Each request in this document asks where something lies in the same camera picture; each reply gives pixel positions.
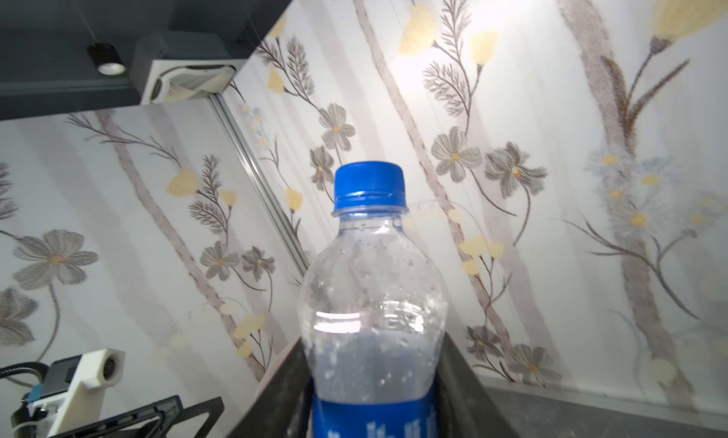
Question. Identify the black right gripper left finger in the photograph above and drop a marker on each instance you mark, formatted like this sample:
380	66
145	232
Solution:
283	408

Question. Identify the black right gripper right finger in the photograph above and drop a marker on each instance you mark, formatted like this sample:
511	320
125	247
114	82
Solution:
464	408

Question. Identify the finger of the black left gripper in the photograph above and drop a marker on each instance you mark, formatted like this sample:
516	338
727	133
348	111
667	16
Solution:
198	420
153	420

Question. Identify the blue label Pepsi bottle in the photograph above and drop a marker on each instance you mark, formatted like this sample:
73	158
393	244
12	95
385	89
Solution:
373	313

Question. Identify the ceiling air conditioner vent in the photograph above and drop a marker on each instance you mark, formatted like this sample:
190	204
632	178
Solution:
175	66

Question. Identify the black ceiling spotlight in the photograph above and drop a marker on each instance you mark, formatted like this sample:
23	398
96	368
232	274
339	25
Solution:
106	59

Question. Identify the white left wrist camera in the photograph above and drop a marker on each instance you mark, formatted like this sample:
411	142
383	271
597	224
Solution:
70	392

